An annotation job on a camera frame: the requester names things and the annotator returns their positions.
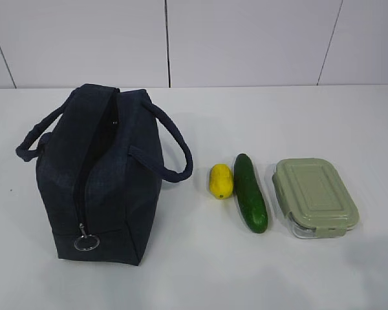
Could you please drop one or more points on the yellow lemon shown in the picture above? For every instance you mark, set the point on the yellow lemon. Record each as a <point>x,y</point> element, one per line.
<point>221,182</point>

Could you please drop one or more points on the green cucumber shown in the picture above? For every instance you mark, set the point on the green cucumber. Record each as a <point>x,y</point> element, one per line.
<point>249,195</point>

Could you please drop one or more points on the dark navy fabric lunch bag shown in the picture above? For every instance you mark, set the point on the dark navy fabric lunch bag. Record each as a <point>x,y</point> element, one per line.
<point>101,159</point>

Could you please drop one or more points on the glass container with green lid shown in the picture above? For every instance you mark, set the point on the glass container with green lid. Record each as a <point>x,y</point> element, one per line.
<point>313,198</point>

